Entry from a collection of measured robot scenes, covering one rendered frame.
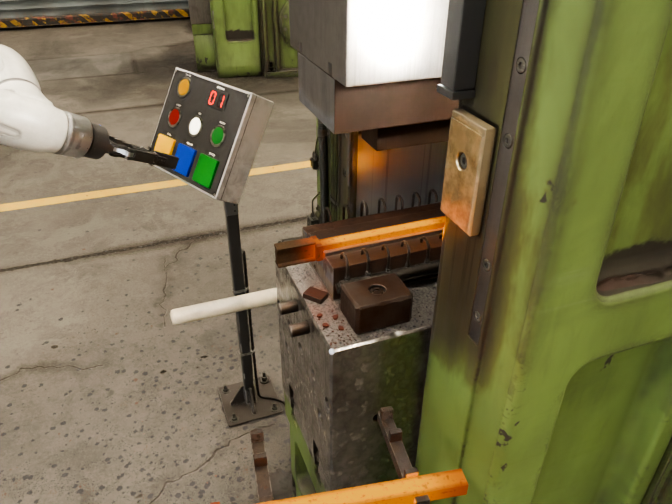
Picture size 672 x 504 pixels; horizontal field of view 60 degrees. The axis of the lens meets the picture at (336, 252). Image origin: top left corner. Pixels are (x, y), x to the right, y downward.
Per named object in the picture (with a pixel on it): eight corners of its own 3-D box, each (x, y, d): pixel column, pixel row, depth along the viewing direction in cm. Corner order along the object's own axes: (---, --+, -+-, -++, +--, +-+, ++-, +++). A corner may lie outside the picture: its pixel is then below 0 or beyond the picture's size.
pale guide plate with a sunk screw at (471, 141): (468, 237, 88) (484, 129, 79) (439, 210, 95) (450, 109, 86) (480, 234, 89) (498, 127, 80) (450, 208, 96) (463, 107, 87)
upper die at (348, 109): (334, 134, 101) (334, 79, 96) (298, 100, 116) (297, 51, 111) (536, 108, 113) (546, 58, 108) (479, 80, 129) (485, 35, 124)
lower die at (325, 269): (333, 299, 120) (333, 265, 115) (302, 251, 135) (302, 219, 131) (506, 261, 132) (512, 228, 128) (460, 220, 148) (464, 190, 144)
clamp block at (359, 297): (355, 336, 110) (356, 308, 107) (339, 310, 117) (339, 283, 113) (412, 322, 114) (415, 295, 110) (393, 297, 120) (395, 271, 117)
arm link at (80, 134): (61, 159, 117) (88, 165, 122) (73, 115, 116) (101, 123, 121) (42, 146, 123) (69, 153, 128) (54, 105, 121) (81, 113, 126)
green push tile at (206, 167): (208, 188, 148) (217, 160, 147) (191, 179, 153) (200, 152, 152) (213, 189, 150) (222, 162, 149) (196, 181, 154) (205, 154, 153)
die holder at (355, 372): (330, 502, 130) (330, 351, 106) (282, 386, 160) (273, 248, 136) (538, 433, 147) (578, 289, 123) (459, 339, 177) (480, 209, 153)
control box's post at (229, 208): (246, 406, 216) (216, 125, 158) (244, 399, 219) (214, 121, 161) (256, 404, 217) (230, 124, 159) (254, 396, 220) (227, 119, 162)
